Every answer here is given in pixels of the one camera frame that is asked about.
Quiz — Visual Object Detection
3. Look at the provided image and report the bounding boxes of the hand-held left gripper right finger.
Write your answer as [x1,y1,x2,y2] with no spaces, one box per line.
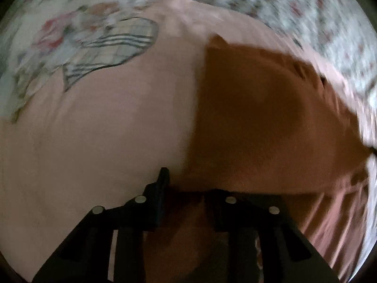
[205,189,340,283]

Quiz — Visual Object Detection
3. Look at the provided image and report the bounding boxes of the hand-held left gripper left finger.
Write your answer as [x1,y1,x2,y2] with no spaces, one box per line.
[32,167,170,283]

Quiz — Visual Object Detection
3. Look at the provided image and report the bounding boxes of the brown knit sweater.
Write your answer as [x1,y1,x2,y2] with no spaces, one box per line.
[143,34,372,283]

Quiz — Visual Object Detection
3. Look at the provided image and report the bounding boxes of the pink bedsheet with plaid hearts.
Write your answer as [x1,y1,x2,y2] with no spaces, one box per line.
[0,0,367,283]

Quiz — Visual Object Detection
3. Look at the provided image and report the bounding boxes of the white large-flower pillow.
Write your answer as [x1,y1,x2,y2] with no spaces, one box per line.
[0,0,124,123]

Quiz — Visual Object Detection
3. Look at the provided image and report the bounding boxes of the white small-flower quilt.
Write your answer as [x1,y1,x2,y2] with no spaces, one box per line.
[138,0,377,154]

